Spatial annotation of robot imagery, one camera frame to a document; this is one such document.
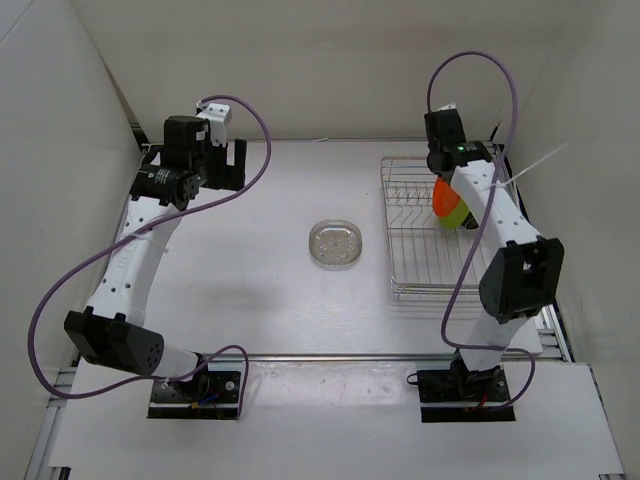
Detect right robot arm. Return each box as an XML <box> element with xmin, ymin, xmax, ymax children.
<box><xmin>425</xmin><ymin>108</ymin><xmax>564</xmax><ymax>400</ymax></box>

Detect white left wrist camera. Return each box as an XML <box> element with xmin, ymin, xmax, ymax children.
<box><xmin>196</xmin><ymin>101</ymin><xmax>232</xmax><ymax>147</ymax></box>

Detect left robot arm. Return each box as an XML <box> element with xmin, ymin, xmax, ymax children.
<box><xmin>64</xmin><ymin>104</ymin><xmax>247</xmax><ymax>400</ymax></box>

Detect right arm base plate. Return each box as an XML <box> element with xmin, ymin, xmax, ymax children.
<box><xmin>406</xmin><ymin>354</ymin><xmax>516</xmax><ymax>424</ymax></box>

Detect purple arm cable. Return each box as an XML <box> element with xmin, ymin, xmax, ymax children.
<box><xmin>425</xmin><ymin>49</ymin><xmax>537</xmax><ymax>409</ymax></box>
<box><xmin>27</xmin><ymin>94</ymin><xmax>273</xmax><ymax>419</ymax></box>

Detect green plate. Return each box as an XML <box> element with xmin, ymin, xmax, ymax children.
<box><xmin>438</xmin><ymin>200</ymin><xmax>470</xmax><ymax>229</ymax></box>

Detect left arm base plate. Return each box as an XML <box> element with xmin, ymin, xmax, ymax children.
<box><xmin>147</xmin><ymin>362</ymin><xmax>245</xmax><ymax>420</ymax></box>

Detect wire dish rack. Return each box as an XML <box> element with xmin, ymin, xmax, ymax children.
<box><xmin>380</xmin><ymin>156</ymin><xmax>475</xmax><ymax>301</ymax></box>

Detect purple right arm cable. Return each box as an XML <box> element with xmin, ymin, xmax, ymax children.
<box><xmin>425</xmin><ymin>49</ymin><xmax>537</xmax><ymax>409</ymax></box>

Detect clear glass plate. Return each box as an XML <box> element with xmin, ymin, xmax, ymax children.
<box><xmin>307</xmin><ymin>224</ymin><xmax>363</xmax><ymax>272</ymax></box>
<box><xmin>307</xmin><ymin>217</ymin><xmax>363</xmax><ymax>264</ymax></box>

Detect white zip tie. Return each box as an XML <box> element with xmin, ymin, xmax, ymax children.
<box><xmin>491</xmin><ymin>142</ymin><xmax>570</xmax><ymax>189</ymax></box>

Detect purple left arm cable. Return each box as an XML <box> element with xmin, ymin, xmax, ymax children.
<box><xmin>27</xmin><ymin>94</ymin><xmax>273</xmax><ymax>419</ymax></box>

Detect orange plate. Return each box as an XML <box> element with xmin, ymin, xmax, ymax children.
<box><xmin>432</xmin><ymin>177</ymin><xmax>460</xmax><ymax>218</ymax></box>

